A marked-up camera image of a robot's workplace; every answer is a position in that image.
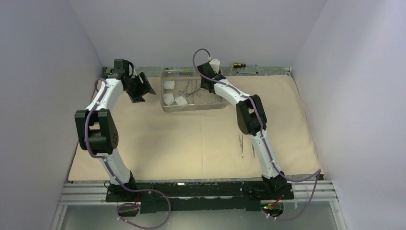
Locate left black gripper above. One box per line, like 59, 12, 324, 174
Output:
125, 72, 156, 103

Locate beige cloth wrap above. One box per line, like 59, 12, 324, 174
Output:
68, 75, 323, 182

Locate thin steel tweezers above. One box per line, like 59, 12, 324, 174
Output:
238, 134, 244, 158

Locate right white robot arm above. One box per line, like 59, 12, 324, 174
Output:
193, 59, 290, 199

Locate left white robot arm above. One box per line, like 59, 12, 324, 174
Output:
74, 59, 155, 201

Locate surgical forceps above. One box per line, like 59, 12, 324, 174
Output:
178, 80, 191, 95

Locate white gauze pad upper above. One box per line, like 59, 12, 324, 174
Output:
163, 80, 175, 90

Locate white gauze pad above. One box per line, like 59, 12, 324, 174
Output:
162, 93, 175, 106
163, 80, 175, 90
175, 96, 188, 105

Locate white gauze pad left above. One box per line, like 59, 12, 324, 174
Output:
162, 93, 175, 106

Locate white gauze pad lower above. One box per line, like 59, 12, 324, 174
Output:
175, 96, 188, 105

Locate flat metal wrench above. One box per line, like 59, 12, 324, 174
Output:
236, 71, 259, 75

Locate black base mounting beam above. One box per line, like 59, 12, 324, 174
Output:
105, 178, 294, 214

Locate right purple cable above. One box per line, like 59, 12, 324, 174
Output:
192, 48, 322, 222

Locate yellow handled screwdriver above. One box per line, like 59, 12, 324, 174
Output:
233, 63, 257, 69

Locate wire mesh instrument tray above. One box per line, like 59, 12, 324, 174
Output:
161, 69, 226, 113

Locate aluminium frame rail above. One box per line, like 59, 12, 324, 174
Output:
51, 180, 347, 230

